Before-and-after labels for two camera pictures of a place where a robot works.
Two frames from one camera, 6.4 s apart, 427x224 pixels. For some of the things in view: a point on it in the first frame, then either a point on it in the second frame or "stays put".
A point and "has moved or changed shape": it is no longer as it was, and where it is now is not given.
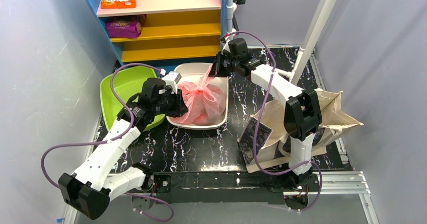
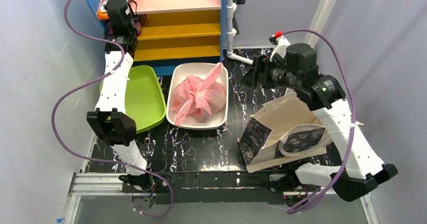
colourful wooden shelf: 185,23 stays put
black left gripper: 180,103 -> 120,47
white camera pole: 322,16 stays put
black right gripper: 217,67 -> 262,71
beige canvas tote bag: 272,140 stays put
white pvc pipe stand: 230,7 stays put
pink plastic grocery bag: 205,102 has moved or changed shape
